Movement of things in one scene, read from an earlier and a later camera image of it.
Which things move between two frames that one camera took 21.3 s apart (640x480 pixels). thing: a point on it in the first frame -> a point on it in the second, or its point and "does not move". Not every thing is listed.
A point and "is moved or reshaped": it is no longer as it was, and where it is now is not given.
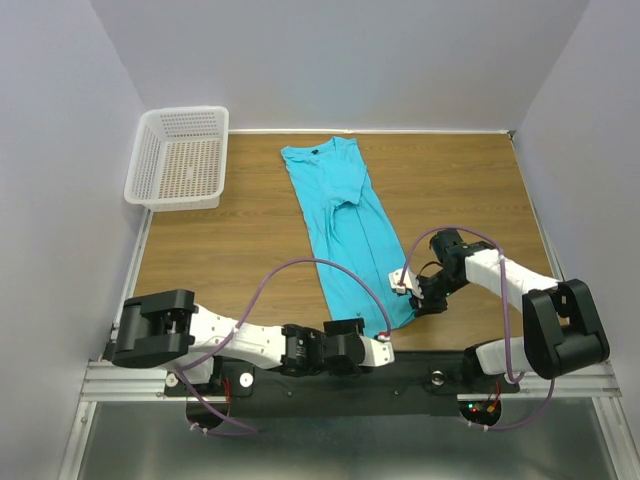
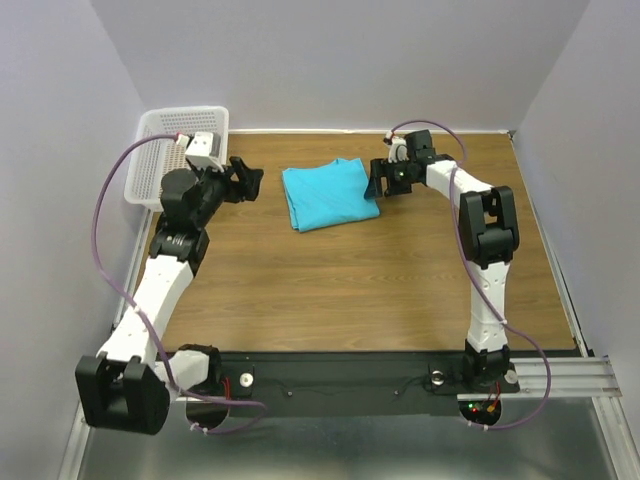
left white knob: (246, 379) does not move
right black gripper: (427, 304) -> (379, 167)
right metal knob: (437, 377) does not move
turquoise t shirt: (331, 174) is moved or reshaped
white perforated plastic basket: (178, 160) does not move
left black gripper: (343, 326) -> (249, 180)
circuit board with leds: (484, 412) does not move
